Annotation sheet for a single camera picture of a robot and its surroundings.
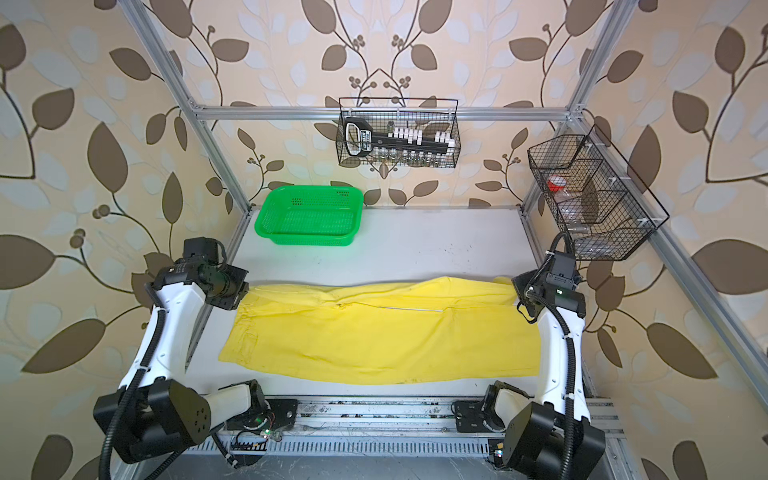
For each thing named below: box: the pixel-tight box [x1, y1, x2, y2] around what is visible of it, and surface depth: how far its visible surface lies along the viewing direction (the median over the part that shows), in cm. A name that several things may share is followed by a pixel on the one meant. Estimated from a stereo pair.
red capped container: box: [548, 175, 567, 193], surface depth 84 cm
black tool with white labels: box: [344, 118, 456, 156], surface depth 84 cm
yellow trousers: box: [219, 274, 542, 384], surface depth 88 cm
